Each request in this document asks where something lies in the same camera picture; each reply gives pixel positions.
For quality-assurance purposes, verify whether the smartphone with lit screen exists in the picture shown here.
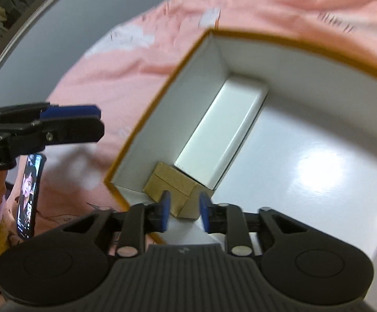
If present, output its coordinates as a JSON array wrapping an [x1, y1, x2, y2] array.
[[16, 153, 47, 240]]

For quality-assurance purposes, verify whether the white rectangular box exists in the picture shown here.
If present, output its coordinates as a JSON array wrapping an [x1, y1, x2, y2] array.
[[174, 77, 269, 190]]

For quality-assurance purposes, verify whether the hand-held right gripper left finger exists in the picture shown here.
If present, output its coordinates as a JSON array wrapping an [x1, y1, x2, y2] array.
[[62, 190, 173, 258]]

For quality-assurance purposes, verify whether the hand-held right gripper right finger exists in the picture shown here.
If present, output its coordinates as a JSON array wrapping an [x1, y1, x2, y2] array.
[[199, 192, 306, 257]]

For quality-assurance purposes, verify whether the small gold cardboard box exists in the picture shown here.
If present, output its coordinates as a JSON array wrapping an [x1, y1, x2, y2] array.
[[143, 161, 214, 220]]

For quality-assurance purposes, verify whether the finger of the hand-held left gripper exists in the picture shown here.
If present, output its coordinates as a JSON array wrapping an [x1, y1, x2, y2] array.
[[0, 103, 102, 127], [0, 119, 106, 157]]

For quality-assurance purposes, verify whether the gold-rimmed white storage box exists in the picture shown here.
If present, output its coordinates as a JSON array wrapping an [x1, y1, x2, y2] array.
[[104, 29, 377, 280]]

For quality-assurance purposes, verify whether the pink printed blanket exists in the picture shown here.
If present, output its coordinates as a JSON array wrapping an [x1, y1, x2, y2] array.
[[3, 0, 377, 257]]

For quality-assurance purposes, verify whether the dark glass window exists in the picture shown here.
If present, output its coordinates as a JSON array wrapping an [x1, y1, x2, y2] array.
[[0, 0, 90, 92]]

